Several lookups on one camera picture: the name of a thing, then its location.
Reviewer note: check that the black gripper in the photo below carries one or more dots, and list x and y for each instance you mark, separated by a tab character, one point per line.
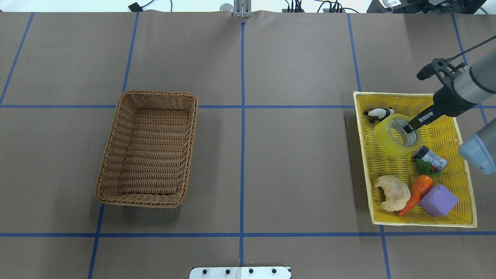
446	101

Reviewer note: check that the yellow tape roll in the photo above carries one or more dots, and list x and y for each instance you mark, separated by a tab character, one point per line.
392	139

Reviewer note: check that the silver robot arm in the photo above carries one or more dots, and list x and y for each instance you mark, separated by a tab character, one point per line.
464	88

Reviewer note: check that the brown wicker basket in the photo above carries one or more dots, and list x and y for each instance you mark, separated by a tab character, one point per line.
149	151

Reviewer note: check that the small printed can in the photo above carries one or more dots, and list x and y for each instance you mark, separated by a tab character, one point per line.
424	153

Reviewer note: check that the toy panda figure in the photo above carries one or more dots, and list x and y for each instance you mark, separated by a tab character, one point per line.
378	114

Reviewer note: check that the orange toy carrot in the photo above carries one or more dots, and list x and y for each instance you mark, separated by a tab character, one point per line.
419	189

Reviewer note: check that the purple foam cube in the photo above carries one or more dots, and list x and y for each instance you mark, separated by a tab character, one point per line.
439	201

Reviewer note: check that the toy croissant bread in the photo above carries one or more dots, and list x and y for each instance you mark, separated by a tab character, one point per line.
396	192

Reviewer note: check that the small black puck device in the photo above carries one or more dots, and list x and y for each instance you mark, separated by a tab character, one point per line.
135	7

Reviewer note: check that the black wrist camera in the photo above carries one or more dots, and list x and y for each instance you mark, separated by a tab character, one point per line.
443	69

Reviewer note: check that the aluminium frame post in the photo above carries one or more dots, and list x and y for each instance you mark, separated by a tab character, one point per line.
242	8

